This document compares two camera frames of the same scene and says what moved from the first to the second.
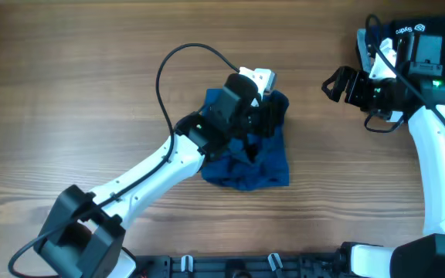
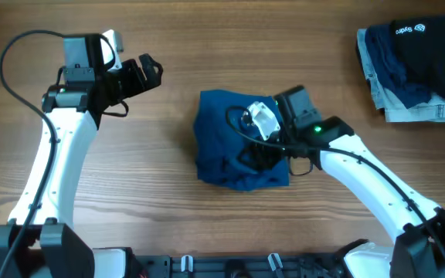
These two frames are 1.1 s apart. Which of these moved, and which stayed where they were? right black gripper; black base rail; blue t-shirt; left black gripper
Moved: left black gripper; right black gripper
Stayed: blue t-shirt; black base rail
